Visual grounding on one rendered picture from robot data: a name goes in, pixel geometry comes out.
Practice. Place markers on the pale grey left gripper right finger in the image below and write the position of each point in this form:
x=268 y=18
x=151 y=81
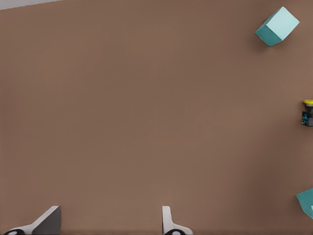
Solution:
x=167 y=220

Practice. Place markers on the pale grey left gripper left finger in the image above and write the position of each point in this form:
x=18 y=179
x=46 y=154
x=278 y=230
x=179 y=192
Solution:
x=46 y=221

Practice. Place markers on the teal cube block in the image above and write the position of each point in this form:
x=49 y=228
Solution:
x=278 y=27
x=306 y=203

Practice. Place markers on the black bottle with yellow cap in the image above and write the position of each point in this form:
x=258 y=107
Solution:
x=308 y=115

